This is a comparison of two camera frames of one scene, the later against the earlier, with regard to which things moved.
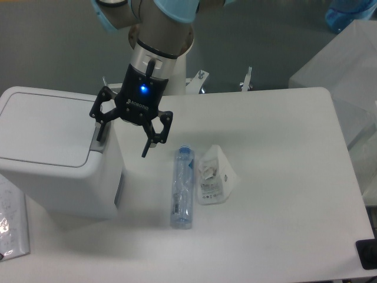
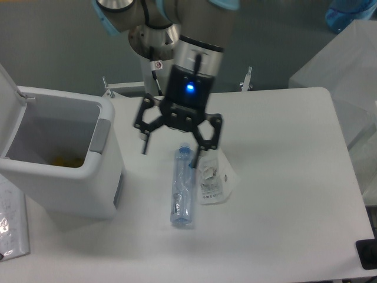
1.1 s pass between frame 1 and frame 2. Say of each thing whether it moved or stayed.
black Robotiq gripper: moved
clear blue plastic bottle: stayed
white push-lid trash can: stayed
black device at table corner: stayed
